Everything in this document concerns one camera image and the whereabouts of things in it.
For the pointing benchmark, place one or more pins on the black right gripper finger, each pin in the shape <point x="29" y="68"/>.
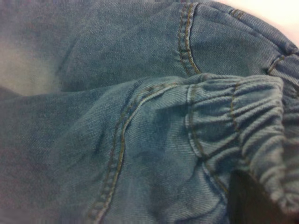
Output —
<point x="247" y="205"/>

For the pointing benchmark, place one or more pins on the blue denim pants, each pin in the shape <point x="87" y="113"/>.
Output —
<point x="93" y="128"/>

